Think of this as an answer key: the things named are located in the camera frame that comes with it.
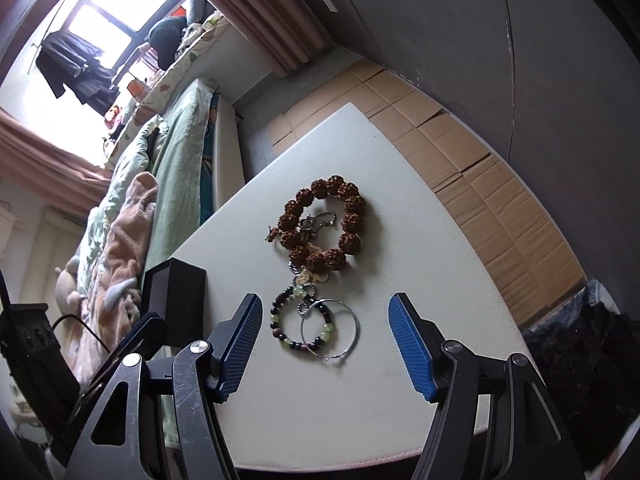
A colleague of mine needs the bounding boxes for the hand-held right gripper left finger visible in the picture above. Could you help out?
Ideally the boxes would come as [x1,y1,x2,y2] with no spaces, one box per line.
[64,293,264,480]

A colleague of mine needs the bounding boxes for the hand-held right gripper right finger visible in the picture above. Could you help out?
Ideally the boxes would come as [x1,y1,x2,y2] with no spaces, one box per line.
[388,292,586,480]

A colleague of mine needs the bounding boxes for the green and dark bead bracelet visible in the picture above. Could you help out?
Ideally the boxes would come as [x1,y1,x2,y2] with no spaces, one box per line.
[271,283,335,354]

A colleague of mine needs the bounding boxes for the thin silver bangle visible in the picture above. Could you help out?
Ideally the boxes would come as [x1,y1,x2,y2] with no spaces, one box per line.
[300,299,360,359]

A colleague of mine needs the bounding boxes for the black jewelry box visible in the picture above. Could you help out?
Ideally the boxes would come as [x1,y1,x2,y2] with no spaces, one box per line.
[138,258,207,348]

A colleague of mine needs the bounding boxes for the silver ball chain necklace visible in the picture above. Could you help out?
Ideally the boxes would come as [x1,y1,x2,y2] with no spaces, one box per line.
[289,210,337,317]

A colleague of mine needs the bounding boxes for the brown seed bead bracelet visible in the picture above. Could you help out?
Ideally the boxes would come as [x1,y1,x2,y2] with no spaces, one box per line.
[265,175,367,274]

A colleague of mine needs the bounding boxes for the pink plush blanket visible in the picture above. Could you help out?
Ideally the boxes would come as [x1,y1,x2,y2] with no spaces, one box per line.
[52,172,160,386]

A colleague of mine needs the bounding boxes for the dark fuzzy rug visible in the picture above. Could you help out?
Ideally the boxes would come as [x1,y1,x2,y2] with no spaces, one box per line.
[520,280,636,476]

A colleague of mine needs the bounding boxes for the cardboard floor covering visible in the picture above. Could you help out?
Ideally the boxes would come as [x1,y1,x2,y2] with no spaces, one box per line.
[265,58,587,328]

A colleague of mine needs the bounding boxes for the bed with green quilt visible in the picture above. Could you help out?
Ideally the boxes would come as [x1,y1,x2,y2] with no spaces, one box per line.
[75,78,221,281]

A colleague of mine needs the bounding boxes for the black power strip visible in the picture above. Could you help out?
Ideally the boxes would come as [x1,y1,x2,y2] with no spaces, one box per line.
[0,303,81,441]

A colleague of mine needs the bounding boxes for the pink curtain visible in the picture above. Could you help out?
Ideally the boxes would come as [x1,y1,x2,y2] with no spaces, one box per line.
[167,0,335,78]
[0,108,113,206]

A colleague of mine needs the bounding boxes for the dark cushion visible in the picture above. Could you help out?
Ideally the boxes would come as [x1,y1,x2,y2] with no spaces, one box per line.
[148,16,188,56]

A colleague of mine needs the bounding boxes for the hanging dark clothes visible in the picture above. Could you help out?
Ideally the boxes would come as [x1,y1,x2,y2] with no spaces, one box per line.
[35,30,121,116]

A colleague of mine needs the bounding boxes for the black cable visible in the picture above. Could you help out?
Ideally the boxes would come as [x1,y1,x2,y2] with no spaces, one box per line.
[50,314,111,353]

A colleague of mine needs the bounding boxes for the white bed frame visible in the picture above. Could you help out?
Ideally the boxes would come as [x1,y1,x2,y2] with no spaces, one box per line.
[210,91,247,213]

